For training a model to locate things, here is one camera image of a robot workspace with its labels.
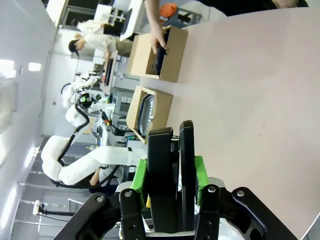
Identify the person in white top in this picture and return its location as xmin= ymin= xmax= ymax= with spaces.
xmin=70 ymin=18 xmax=106 ymax=35

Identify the person torso black jacket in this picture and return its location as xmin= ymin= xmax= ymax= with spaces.
xmin=199 ymin=0 xmax=311 ymax=18

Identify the navy pencil case white print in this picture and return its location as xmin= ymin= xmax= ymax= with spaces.
xmin=138 ymin=93 xmax=158 ymax=138

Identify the person right forearm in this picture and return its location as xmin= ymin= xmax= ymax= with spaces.
xmin=144 ymin=0 xmax=164 ymax=34

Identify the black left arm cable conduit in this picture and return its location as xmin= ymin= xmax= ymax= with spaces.
xmin=55 ymin=104 xmax=121 ymax=191

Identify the person left hand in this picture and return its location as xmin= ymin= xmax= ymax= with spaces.
xmin=271 ymin=0 xmax=300 ymax=9

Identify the black monitor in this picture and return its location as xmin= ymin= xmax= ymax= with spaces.
xmin=103 ymin=58 xmax=115 ymax=88

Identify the grey pencil case black zipper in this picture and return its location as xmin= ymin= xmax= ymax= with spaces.
xmin=151 ymin=26 xmax=171 ymax=76

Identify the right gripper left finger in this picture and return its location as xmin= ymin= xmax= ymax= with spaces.
xmin=53 ymin=157 xmax=151 ymax=240

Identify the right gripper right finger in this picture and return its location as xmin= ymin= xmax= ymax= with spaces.
xmin=194 ymin=155 xmax=299 ymax=240

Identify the person in cream coat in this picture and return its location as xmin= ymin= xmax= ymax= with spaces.
xmin=68 ymin=33 xmax=134 ymax=58

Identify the white camera on black arm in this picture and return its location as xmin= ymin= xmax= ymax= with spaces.
xmin=32 ymin=199 xmax=76 ymax=219

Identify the large open cardboard box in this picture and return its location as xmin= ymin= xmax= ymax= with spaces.
xmin=125 ymin=85 xmax=174 ymax=146

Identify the white table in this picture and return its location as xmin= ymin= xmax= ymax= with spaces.
xmin=94 ymin=0 xmax=146 ymax=43

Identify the small open cardboard box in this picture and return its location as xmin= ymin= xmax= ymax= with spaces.
xmin=125 ymin=25 xmax=189 ymax=84

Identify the orange bag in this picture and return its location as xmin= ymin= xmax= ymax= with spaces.
xmin=159 ymin=2 xmax=178 ymax=18

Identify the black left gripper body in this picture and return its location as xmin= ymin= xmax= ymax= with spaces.
xmin=77 ymin=92 xmax=92 ymax=107

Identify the person right hand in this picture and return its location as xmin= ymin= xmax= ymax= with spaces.
xmin=150 ymin=23 xmax=168 ymax=55

